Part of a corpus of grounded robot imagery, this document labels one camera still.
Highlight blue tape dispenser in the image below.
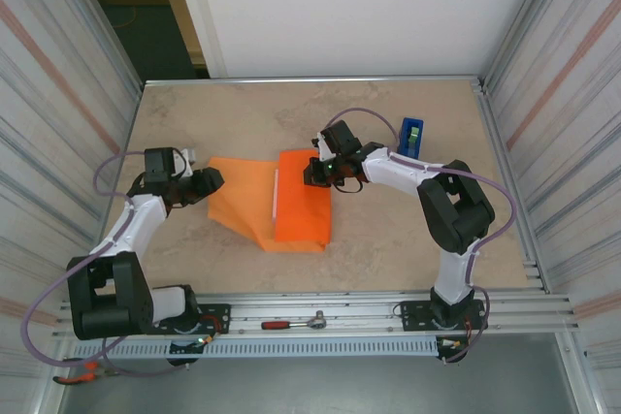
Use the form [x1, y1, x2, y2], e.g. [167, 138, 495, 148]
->
[395, 116, 427, 161]

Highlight long aluminium table edge profile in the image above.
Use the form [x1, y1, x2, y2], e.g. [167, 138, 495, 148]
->
[142, 75, 487, 91]

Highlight short aluminium table edge profile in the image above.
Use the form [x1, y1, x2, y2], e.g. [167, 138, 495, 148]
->
[469, 79, 552, 295]

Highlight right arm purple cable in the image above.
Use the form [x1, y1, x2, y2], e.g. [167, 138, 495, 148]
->
[319, 107, 518, 366]

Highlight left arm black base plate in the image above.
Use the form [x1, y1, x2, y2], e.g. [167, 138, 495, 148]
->
[144, 303, 232, 336]

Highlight wide aluminium mounting rail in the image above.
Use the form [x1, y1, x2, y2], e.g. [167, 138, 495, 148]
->
[51, 291, 581, 338]

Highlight red-handled ratchet wrench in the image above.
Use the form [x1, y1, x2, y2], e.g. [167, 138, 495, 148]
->
[260, 309, 329, 332]

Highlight orange cord on floor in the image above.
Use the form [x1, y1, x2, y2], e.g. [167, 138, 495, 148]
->
[112, 4, 137, 30]

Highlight grey slotted cable duct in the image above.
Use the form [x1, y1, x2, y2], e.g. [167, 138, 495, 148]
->
[71, 337, 441, 360]

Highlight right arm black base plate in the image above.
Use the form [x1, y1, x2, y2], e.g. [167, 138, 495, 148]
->
[400, 299, 489, 333]

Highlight orange-handled pliers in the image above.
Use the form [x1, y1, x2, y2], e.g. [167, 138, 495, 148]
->
[51, 358, 126, 386]

